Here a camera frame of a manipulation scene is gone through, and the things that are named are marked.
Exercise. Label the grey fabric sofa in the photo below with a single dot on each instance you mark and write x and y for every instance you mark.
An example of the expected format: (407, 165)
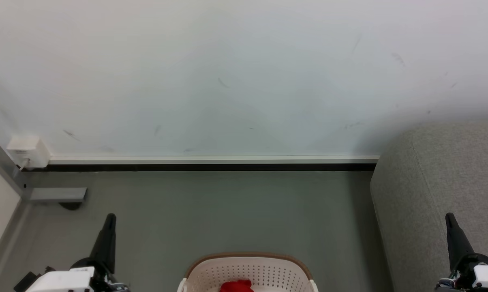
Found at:
(422, 182)

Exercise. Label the grey metal floor bracket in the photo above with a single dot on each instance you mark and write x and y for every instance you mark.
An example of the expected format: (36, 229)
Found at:
(57, 194)

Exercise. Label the black round floor foot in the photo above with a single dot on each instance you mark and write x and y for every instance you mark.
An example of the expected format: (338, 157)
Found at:
(70, 205)

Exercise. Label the grey door frame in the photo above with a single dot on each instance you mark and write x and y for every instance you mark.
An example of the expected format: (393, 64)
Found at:
(1, 162)

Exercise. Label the white perforated laundry basket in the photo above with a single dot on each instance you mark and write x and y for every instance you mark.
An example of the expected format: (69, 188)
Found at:
(268, 271)

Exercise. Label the white black baseboard strip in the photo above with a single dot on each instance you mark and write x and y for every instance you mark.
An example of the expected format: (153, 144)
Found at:
(211, 160)

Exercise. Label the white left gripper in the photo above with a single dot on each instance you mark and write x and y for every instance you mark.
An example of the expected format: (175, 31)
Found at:
(61, 282)

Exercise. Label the red and white garment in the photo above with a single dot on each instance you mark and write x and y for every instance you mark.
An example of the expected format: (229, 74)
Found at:
(236, 286)

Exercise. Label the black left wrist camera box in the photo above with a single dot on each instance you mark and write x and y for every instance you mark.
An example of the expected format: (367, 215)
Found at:
(25, 282)

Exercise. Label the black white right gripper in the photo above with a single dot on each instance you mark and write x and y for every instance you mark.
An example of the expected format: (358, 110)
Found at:
(485, 278)

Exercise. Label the white wall socket box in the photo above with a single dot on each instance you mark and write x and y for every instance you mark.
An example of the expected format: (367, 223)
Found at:
(27, 151)

